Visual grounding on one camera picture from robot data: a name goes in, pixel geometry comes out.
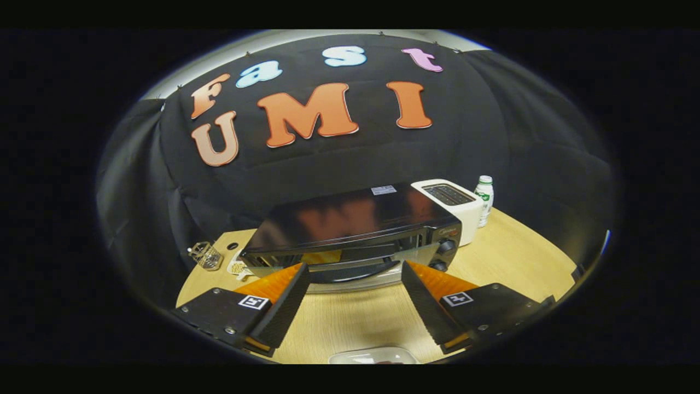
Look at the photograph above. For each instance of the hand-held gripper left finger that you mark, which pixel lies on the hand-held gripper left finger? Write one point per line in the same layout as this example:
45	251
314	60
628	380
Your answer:
284	306

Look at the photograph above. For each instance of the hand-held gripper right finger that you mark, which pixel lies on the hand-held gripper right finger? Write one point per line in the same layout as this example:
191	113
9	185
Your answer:
424	306

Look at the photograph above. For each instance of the black toaster oven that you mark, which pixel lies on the black toaster oven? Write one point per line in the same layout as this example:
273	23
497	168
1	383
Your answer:
350	213

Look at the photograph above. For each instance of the white pop-up toaster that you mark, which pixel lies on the white pop-up toaster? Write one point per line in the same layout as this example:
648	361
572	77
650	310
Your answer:
470	219

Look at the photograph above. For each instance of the small white snack dish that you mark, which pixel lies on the small white snack dish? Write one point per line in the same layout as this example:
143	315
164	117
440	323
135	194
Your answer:
238	268

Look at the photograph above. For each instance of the white plate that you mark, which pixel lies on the white plate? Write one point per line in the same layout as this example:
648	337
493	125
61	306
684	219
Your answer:
372	357

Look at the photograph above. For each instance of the white bottle green label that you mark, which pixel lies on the white bottle green label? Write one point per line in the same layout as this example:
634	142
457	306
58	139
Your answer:
484	200

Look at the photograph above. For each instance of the small dark object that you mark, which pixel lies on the small dark object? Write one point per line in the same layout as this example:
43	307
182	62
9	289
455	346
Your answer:
578	271

